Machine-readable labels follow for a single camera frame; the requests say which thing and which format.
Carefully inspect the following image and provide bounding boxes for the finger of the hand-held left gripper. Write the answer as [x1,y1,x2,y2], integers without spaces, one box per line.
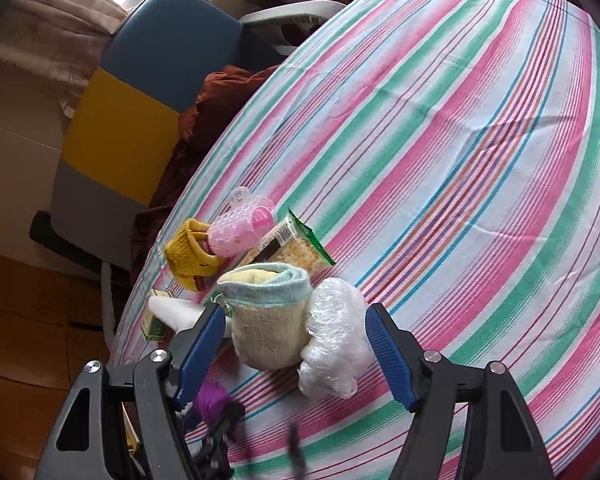
[190,401,247,480]

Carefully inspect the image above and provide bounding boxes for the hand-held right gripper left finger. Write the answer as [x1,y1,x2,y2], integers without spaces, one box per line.
[32,304,227,480]

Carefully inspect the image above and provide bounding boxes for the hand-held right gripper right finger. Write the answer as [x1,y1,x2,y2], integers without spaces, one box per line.
[365,303,556,480]

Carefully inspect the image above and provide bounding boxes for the purple item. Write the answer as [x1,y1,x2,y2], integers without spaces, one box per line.
[195,382,246,441]

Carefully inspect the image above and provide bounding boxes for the clear plastic bag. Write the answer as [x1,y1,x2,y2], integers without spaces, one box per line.
[297,277,373,400]

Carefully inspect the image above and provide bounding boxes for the cream sock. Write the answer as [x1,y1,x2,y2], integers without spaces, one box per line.
[216,262,311,372]

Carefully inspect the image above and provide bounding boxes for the cracker packet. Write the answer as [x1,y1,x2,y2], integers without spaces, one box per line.
[235,209,337,281]

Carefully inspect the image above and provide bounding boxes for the white foam block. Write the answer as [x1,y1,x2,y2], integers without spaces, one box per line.
[147,296,231,341]

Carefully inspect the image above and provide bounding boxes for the small green box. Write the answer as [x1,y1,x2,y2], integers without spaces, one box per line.
[142,288,173,343]

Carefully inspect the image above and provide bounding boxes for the yellow knitted item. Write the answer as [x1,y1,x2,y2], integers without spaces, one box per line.
[165,218,221,292]

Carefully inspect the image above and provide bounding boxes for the pink plastic bottle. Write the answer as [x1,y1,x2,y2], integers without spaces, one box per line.
[207,186,277,258]

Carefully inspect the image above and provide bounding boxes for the grey yellow blue armchair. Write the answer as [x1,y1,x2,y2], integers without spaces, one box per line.
[50,0,348,346]

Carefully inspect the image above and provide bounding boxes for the dark red blanket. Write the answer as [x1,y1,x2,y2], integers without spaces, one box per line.
[130,66,281,286]

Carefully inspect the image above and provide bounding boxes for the beige curtain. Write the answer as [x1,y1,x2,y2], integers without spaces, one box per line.
[0,0,131,116]

